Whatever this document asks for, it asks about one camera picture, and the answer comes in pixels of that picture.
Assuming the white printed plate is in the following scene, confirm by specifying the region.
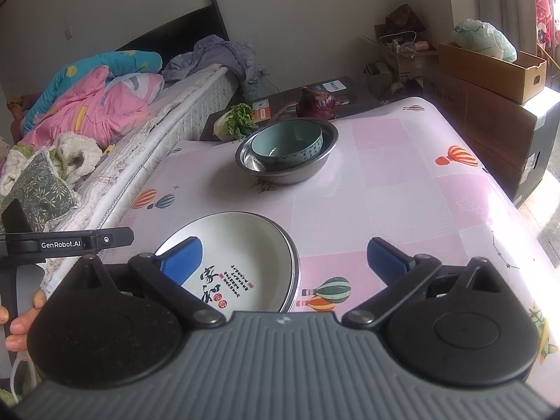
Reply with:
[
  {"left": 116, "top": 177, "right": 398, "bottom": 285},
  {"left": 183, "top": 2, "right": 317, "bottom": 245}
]
[{"left": 154, "top": 212, "right": 293, "bottom": 313}]

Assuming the pink and blue quilt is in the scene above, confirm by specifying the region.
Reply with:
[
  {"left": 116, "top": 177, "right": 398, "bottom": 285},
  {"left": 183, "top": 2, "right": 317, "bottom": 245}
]
[{"left": 20, "top": 51, "right": 165, "bottom": 149}]

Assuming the grey crumpled cloth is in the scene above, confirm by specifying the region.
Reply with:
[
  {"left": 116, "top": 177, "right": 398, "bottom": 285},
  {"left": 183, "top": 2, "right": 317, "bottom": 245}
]
[{"left": 163, "top": 37, "right": 263, "bottom": 97}]

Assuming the person's left hand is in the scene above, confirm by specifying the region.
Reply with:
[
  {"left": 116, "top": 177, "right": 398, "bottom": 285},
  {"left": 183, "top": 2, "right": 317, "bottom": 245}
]
[{"left": 0, "top": 289, "right": 47, "bottom": 353}]

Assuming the white fluffy blanket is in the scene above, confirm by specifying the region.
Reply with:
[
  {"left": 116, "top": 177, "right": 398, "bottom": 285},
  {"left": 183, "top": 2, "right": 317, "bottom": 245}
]
[{"left": 0, "top": 131, "right": 103, "bottom": 193}]

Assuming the teal ceramic bowl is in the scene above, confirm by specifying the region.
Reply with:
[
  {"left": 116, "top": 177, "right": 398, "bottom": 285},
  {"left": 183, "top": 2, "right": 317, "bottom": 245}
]
[{"left": 251, "top": 121, "right": 323, "bottom": 168}]

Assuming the white plastic bag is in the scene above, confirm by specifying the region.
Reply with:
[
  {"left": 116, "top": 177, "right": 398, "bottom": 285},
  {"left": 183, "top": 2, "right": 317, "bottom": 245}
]
[{"left": 452, "top": 18, "right": 518, "bottom": 63}]

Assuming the long open cardboard box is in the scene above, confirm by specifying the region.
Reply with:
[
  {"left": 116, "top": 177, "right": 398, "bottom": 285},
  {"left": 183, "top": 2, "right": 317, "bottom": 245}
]
[{"left": 438, "top": 42, "right": 547, "bottom": 105}]

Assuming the wooden stick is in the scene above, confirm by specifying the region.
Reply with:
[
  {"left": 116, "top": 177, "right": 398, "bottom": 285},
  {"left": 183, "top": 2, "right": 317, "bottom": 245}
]
[{"left": 536, "top": 44, "right": 560, "bottom": 71}]

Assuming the green floral pillow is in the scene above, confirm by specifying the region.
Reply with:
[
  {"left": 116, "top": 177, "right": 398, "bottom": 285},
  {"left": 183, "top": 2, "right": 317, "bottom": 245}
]
[{"left": 0, "top": 151, "right": 79, "bottom": 232}]

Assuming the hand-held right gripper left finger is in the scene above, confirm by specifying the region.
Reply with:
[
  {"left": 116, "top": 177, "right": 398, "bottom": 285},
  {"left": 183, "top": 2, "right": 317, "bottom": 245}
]
[{"left": 65, "top": 236, "right": 226, "bottom": 329}]

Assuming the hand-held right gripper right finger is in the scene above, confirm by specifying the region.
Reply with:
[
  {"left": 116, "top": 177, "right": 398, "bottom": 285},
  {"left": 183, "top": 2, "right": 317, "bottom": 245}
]
[{"left": 342, "top": 237, "right": 504, "bottom": 329}]

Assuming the large brown carton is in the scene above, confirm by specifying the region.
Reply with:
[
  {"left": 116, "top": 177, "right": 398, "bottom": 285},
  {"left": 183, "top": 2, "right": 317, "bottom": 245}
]
[{"left": 422, "top": 65, "right": 560, "bottom": 208}]

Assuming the leafy green vegetable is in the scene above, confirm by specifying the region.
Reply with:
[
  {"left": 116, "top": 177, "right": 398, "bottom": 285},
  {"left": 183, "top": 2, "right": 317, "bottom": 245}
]
[{"left": 213, "top": 103, "right": 260, "bottom": 142}]

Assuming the dark bed headboard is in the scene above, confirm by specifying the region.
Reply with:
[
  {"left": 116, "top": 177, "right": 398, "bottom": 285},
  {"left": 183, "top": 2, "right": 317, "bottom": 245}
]
[{"left": 116, "top": 0, "right": 230, "bottom": 64}]

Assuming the pink printed tablecloth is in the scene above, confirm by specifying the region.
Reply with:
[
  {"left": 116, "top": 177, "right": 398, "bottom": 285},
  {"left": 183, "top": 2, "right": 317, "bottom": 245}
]
[{"left": 100, "top": 96, "right": 560, "bottom": 386}]

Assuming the red onion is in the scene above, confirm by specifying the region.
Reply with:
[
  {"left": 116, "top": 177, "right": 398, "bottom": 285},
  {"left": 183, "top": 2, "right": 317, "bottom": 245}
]
[{"left": 296, "top": 86, "right": 337, "bottom": 120}]

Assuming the brown crumpled bag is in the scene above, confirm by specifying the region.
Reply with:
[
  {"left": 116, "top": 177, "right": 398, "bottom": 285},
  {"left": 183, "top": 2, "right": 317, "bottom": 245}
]
[{"left": 386, "top": 3, "right": 426, "bottom": 36}]

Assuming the white mattress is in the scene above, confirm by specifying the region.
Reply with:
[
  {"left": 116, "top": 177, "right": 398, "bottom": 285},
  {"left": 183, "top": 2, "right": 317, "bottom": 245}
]
[{"left": 41, "top": 63, "right": 246, "bottom": 298}]

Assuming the pink hanging garment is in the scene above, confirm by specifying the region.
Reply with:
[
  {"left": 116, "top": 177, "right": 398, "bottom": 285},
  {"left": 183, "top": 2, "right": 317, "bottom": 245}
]
[{"left": 531, "top": 0, "right": 560, "bottom": 53}]

